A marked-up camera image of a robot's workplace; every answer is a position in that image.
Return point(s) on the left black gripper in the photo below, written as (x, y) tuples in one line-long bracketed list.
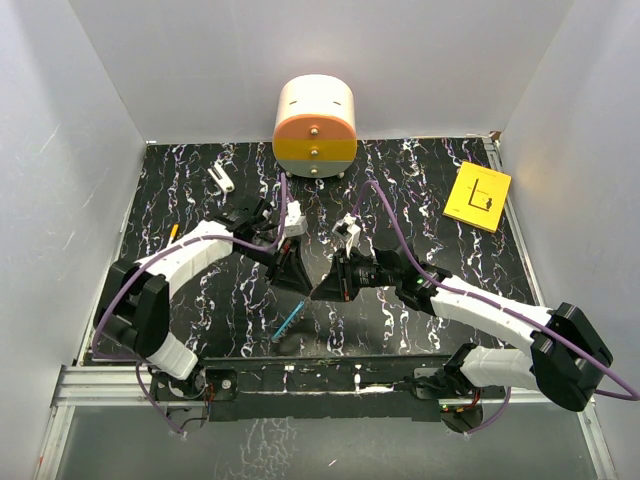
[(287, 270)]

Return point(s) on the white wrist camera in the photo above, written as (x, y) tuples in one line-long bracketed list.
[(347, 231), (295, 221)]

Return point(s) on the aluminium frame rail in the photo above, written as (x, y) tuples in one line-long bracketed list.
[(83, 386)]

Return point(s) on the yellow white marker pen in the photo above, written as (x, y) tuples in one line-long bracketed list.
[(173, 233)]

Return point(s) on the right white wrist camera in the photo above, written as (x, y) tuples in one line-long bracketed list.
[(347, 231)]

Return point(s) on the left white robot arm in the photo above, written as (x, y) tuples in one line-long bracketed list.
[(134, 308)]

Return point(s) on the yellow book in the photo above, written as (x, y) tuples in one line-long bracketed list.
[(478, 196)]

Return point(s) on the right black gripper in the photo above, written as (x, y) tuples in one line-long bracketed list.
[(339, 283)]

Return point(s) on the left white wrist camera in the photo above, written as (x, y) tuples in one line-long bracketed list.
[(295, 221)]

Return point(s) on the round three-drawer mini cabinet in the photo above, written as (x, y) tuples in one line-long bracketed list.
[(315, 130)]

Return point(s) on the white black stapler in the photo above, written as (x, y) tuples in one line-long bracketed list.
[(221, 178)]

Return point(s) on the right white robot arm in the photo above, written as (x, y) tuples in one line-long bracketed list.
[(553, 351)]

